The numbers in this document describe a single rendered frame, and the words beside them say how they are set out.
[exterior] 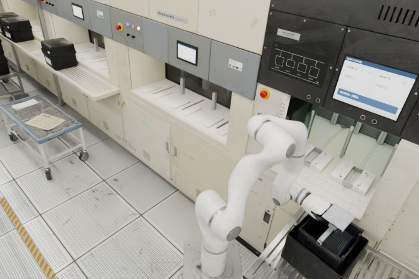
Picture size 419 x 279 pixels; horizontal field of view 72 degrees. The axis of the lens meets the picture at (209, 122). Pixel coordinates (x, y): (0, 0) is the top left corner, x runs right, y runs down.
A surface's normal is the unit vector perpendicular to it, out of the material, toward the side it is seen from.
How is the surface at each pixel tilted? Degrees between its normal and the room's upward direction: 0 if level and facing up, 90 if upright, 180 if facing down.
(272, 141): 60
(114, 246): 0
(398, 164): 90
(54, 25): 90
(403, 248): 90
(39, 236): 0
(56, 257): 0
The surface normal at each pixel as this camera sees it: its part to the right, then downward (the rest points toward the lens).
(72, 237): 0.07, -0.84
